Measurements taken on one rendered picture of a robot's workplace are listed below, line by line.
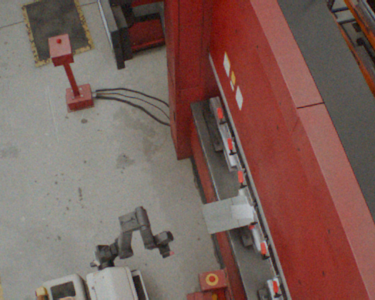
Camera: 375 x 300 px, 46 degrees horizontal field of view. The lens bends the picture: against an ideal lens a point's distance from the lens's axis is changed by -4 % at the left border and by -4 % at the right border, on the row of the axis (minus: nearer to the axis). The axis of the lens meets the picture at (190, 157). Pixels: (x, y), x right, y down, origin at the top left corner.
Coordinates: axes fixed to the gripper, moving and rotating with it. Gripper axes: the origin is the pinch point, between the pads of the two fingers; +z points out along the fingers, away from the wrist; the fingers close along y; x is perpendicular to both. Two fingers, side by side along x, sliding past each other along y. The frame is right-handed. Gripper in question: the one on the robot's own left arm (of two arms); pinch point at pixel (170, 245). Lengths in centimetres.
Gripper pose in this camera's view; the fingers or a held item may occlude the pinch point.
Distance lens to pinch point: 263.5
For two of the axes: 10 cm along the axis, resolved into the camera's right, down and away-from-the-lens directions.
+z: 4.2, 2.6, 8.7
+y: -3.1, -8.6, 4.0
